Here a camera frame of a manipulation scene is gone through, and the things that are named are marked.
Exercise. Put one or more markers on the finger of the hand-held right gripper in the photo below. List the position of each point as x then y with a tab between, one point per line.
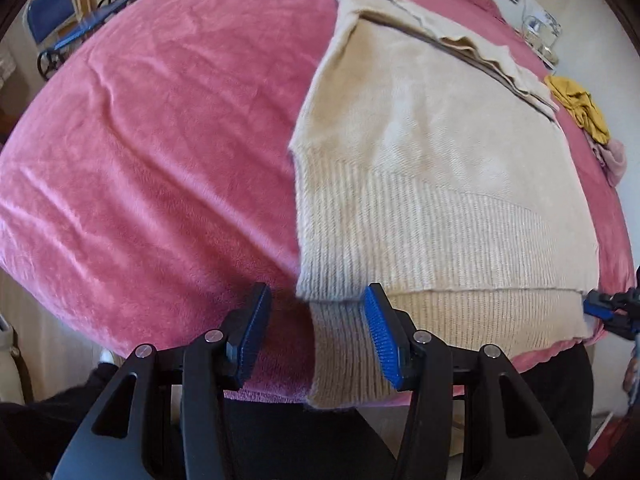
597	308

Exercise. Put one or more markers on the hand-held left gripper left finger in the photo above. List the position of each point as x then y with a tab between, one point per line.
252	340

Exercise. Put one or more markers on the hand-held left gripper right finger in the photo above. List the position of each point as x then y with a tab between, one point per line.
381	345

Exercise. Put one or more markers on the beige knit sweater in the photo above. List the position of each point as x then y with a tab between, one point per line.
440	170

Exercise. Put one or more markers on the person's black trousers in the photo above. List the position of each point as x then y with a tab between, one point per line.
300	440

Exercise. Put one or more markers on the light pink knit sweater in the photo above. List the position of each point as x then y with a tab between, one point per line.
612	160

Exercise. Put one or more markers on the yellow garment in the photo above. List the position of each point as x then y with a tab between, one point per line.
580	105

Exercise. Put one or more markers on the pink bed blanket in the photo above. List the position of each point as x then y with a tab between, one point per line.
150	160

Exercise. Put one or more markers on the white bedside shelf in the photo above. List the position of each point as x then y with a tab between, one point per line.
550	57

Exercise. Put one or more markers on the clear glass container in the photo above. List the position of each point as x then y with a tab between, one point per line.
537	27

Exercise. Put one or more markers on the blue wheeled cart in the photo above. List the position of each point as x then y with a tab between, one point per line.
95	22

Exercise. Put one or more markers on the blue metal chair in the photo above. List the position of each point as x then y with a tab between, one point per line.
50	10

